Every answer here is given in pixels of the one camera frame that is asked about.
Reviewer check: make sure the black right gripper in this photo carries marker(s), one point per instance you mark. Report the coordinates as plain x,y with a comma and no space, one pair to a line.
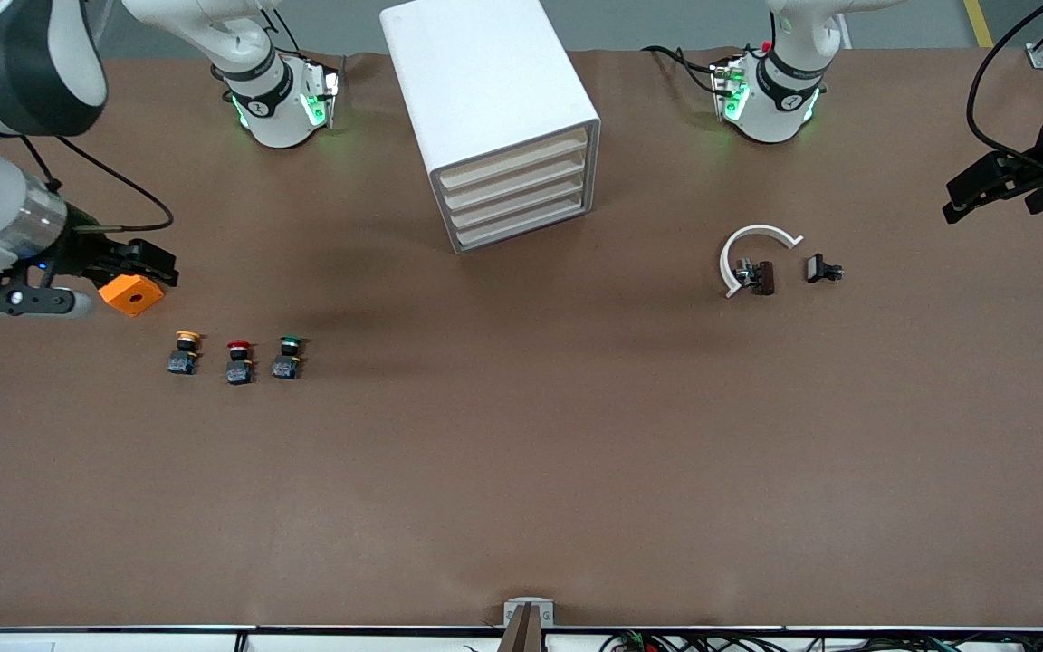
80,243

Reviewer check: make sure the white drawer cabinet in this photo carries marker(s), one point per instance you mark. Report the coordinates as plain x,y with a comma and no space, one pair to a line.
485,72

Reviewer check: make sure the grey metal edge bracket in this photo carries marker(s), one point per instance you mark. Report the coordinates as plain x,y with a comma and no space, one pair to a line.
512,608

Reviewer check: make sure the red push button switch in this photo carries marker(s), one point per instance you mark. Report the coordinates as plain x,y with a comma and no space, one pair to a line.
239,371

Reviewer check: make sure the green push button switch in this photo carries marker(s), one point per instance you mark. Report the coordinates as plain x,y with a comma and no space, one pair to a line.
284,369

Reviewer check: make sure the orange box with hole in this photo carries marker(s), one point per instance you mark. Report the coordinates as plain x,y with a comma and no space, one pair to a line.
132,297

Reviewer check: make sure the small dark brown component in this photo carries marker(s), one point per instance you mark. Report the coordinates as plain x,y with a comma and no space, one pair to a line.
764,277

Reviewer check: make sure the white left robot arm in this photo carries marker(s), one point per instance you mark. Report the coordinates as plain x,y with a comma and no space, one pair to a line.
784,100

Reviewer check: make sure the brown table mat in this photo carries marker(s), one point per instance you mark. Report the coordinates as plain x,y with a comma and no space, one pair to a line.
521,471

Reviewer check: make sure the black square push button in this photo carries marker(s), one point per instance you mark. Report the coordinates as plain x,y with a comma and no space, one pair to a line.
817,268

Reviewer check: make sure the white plastic drawer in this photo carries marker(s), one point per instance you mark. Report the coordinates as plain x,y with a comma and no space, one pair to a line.
512,223
512,158
512,201
512,179

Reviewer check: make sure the white table edge rail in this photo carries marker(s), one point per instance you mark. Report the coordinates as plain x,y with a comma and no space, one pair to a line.
123,641

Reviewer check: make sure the yellow push button switch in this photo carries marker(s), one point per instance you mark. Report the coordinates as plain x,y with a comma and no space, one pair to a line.
183,362

